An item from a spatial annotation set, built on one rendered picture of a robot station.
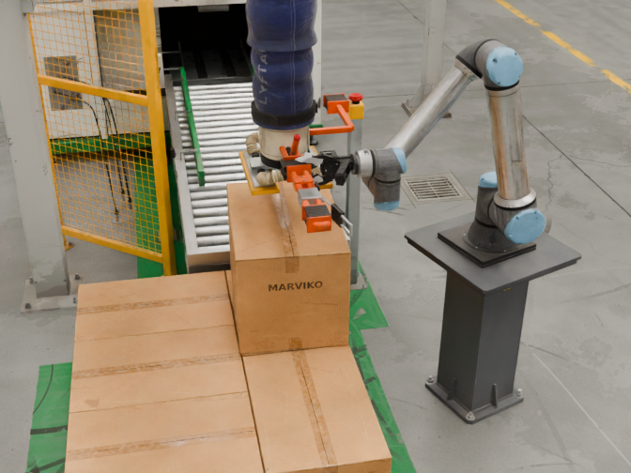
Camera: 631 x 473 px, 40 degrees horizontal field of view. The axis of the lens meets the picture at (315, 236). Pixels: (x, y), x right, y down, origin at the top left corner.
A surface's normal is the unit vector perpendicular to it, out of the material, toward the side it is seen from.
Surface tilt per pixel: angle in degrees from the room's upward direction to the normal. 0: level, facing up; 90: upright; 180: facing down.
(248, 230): 0
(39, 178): 88
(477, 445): 0
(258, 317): 90
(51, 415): 0
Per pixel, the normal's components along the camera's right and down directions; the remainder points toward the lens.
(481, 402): 0.52, 0.43
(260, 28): -0.62, 0.55
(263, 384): 0.00, -0.87
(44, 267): 0.19, 0.48
